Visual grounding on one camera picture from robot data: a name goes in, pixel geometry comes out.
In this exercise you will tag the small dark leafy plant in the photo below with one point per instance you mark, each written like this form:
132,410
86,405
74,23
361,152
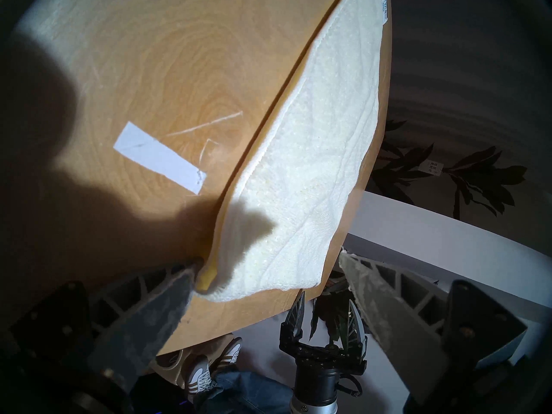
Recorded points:
332,307

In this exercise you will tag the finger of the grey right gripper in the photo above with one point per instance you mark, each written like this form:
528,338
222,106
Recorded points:
355,331
296,316

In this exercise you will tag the brown pleated curtain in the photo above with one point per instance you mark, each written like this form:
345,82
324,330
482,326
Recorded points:
474,72

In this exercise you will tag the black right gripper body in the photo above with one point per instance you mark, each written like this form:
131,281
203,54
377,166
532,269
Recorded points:
321,365

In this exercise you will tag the white tape strip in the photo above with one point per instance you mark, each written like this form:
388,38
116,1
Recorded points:
159,156

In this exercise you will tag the cream dotted towel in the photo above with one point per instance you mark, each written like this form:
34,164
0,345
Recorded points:
310,158

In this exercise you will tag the brown white striped sneaker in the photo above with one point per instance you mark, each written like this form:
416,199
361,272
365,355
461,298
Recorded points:
198,374
226,352

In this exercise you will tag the tall dark leafy plant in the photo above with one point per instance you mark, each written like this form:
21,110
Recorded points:
414,156

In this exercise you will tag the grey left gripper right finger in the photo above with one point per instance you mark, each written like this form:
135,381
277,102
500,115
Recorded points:
401,327

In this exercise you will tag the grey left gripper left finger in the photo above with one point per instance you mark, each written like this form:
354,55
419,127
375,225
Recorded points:
142,327

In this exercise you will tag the yellow white paper label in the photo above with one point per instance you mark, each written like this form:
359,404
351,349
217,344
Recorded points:
385,10

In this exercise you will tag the white plant tag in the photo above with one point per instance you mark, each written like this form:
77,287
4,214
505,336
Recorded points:
433,168

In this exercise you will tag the blue jeans leg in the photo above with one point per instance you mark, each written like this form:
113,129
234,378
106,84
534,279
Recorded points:
246,393

